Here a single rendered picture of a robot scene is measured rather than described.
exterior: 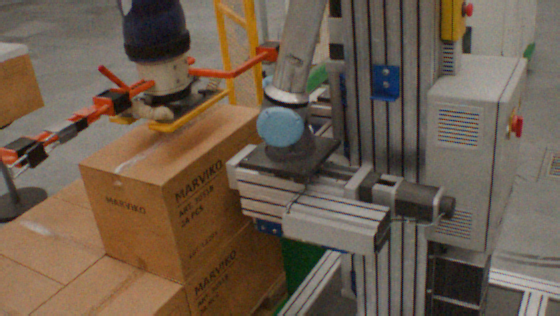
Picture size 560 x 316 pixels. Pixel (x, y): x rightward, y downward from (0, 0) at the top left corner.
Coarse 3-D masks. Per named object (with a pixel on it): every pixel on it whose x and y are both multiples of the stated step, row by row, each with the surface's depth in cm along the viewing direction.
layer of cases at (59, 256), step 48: (0, 240) 224; (48, 240) 221; (96, 240) 218; (240, 240) 216; (0, 288) 196; (48, 288) 194; (96, 288) 192; (144, 288) 190; (192, 288) 194; (240, 288) 222
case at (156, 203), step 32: (192, 128) 207; (224, 128) 204; (256, 128) 213; (96, 160) 191; (128, 160) 189; (160, 160) 186; (192, 160) 184; (224, 160) 199; (96, 192) 193; (128, 192) 182; (160, 192) 173; (192, 192) 186; (224, 192) 202; (128, 224) 191; (160, 224) 181; (192, 224) 189; (224, 224) 205; (128, 256) 201; (160, 256) 190; (192, 256) 191
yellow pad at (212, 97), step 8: (216, 88) 204; (224, 88) 203; (208, 96) 197; (216, 96) 197; (224, 96) 200; (176, 104) 186; (200, 104) 191; (208, 104) 193; (176, 112) 185; (184, 112) 186; (192, 112) 187; (200, 112) 190; (160, 120) 182; (176, 120) 182; (184, 120) 183; (152, 128) 182; (160, 128) 180; (168, 128) 178; (176, 128) 180
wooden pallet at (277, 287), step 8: (280, 280) 250; (272, 288) 244; (280, 288) 251; (264, 296) 239; (272, 296) 246; (280, 296) 252; (256, 304) 235; (264, 304) 247; (272, 304) 247; (256, 312) 247; (264, 312) 247; (272, 312) 248
